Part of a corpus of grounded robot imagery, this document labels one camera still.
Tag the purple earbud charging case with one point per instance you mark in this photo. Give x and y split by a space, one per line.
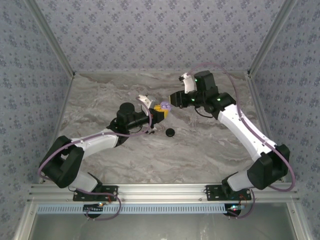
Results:
165 103

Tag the black earbud charging case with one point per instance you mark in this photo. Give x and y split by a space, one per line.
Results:
170 132

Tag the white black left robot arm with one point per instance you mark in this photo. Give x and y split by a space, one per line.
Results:
97 141

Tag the black controller board with light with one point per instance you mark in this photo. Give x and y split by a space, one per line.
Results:
235 208
93 209

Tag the grey metal panel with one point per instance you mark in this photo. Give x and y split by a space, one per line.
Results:
160 227

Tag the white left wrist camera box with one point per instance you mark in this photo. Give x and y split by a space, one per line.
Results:
146 100

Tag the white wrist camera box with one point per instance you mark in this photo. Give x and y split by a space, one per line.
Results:
188 83
146 100

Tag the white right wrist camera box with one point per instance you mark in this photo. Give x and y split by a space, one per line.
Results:
188 83

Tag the aluminium table side rail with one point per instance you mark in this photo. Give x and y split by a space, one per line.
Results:
260 112

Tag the aluminium mounting rail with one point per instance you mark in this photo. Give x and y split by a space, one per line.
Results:
160 191

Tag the aluminium frame post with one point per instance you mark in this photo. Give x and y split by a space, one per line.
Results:
272 37
50 37

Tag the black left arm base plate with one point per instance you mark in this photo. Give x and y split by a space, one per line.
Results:
82 197

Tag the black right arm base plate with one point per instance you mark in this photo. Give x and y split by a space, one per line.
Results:
212 193

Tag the aluminium lower frame bar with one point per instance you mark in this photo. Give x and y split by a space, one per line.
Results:
298 232
23 232

